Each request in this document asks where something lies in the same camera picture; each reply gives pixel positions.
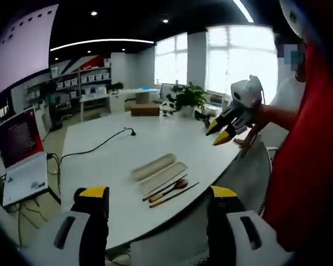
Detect brown wooden spoon utensil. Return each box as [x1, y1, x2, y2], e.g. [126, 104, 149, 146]
[148, 178, 190, 203]

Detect dark wooden chopstick utensil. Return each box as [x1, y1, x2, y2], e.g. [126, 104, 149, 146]
[149, 181, 200, 209]
[142, 173, 189, 202]

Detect person in red vest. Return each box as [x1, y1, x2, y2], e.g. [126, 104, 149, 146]
[263, 41, 333, 253]

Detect beige cutlery case lid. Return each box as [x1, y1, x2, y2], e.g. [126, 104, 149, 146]
[131, 152, 179, 183]

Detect shelf with white bins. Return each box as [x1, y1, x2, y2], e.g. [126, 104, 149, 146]
[49, 64, 113, 115]

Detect brown cardboard box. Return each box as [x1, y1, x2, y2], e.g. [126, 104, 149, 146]
[130, 103, 161, 117]

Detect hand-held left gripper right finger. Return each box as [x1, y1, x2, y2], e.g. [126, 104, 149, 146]
[206, 185, 292, 266]

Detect black laptop power cables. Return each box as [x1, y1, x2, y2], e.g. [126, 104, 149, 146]
[45, 152, 62, 178]

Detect black and white toy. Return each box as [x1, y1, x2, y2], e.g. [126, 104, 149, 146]
[160, 100, 176, 117]

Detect black cable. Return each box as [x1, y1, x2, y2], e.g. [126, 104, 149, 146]
[60, 127, 137, 165]

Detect beige cutlery case base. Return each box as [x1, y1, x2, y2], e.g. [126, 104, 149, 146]
[138, 161, 189, 196]

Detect large wall screen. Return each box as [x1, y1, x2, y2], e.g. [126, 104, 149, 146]
[0, 3, 59, 103]

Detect grey mesh office chair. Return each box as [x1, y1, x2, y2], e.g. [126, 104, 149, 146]
[215, 140, 273, 217]

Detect white worn device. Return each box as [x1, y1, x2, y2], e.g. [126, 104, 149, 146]
[278, 0, 308, 38]

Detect white side desk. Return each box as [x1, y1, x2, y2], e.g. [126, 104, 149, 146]
[78, 92, 126, 122]

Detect white laptop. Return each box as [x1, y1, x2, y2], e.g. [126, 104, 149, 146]
[0, 107, 50, 207]

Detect green potted plant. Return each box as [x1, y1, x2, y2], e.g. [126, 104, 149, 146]
[166, 81, 209, 117]

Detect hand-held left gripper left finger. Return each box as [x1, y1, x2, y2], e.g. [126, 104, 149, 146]
[22, 186, 111, 266]

